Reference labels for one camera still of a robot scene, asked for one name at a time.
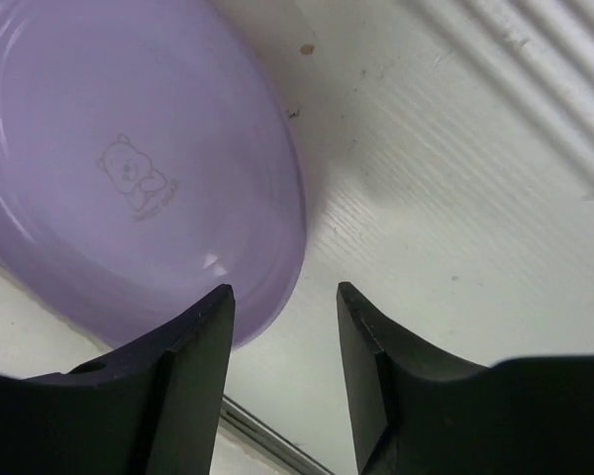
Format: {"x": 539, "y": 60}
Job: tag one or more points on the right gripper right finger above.
{"x": 417, "y": 409}

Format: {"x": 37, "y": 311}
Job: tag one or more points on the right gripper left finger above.
{"x": 151, "y": 406}

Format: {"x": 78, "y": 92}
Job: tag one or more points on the purple plastic plate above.
{"x": 144, "y": 161}

